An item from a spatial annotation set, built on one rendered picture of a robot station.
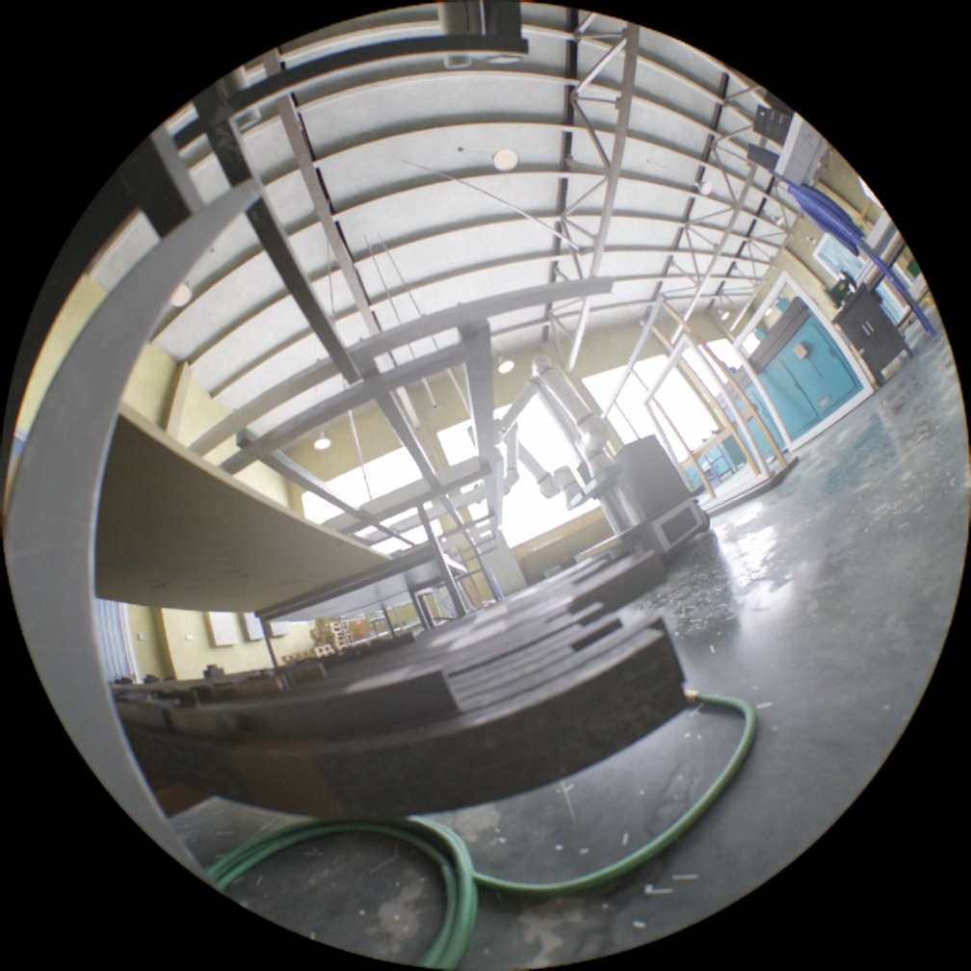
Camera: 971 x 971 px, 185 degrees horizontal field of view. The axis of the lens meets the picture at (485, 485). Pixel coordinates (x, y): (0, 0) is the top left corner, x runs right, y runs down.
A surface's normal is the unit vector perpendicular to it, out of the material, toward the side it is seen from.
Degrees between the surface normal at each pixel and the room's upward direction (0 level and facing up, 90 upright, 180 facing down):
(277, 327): 180
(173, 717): 90
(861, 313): 90
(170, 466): 180
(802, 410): 90
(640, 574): 90
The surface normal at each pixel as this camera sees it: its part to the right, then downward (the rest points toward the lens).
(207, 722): -0.04, -0.33
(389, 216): 0.40, 0.86
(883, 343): -0.92, 0.39
